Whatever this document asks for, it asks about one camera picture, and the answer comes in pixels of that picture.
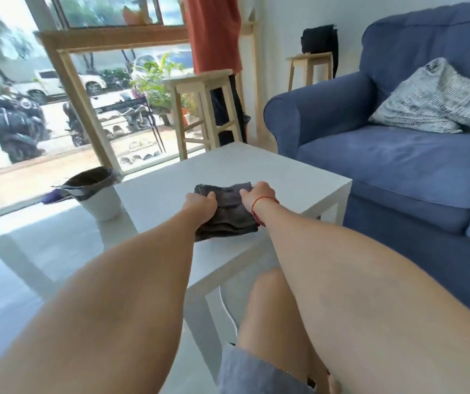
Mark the person's right hand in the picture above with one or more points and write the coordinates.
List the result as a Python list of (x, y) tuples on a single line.
[(255, 195)]

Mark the white bin with dark bag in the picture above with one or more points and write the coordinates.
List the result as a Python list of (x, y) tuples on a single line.
[(95, 192)]

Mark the person's right forearm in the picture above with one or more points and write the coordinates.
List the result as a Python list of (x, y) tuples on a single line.
[(374, 299)]

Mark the person's right fingers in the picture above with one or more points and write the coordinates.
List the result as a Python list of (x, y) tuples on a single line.
[(246, 195)]

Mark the grey denim shorts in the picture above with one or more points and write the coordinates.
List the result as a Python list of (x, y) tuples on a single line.
[(255, 373)]

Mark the person's leg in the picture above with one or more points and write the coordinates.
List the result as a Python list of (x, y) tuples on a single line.
[(276, 320)]

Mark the person's left hand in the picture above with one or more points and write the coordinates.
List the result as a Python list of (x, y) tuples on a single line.
[(200, 208)]

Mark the purple cloth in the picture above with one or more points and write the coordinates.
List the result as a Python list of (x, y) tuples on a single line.
[(54, 196)]

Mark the tall wooden stool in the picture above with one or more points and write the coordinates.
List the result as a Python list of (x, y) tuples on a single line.
[(200, 110)]

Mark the white car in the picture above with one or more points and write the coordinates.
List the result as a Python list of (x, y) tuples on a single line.
[(54, 84)]

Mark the dark grey cloth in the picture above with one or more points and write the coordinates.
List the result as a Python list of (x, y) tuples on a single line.
[(229, 211)]

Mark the white coffee table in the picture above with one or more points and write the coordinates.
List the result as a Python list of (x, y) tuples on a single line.
[(226, 209)]

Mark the black bag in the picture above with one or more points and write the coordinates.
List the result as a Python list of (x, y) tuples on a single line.
[(319, 40)]

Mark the wooden bar counter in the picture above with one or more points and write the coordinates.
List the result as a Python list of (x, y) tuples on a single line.
[(107, 57)]

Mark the person's left forearm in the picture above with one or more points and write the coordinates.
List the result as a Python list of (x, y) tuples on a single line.
[(95, 307)]

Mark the green potted plant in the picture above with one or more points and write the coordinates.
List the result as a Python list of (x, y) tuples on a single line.
[(155, 84)]

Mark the grey patterned cushion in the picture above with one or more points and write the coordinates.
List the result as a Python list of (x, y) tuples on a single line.
[(428, 100)]

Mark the black shoe rack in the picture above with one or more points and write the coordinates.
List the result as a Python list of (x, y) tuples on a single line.
[(140, 135)]

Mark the black parked scooter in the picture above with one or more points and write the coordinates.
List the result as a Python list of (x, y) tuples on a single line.
[(15, 127)]

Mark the small wooden stool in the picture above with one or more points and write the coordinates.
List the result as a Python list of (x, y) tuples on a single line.
[(307, 69)]

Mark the person's left fingers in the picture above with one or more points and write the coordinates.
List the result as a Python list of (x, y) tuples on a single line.
[(212, 201)]

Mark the blue sofa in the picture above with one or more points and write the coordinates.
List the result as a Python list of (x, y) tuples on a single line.
[(399, 151)]

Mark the parked motorbike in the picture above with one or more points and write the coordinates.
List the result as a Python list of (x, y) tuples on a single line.
[(75, 127)]

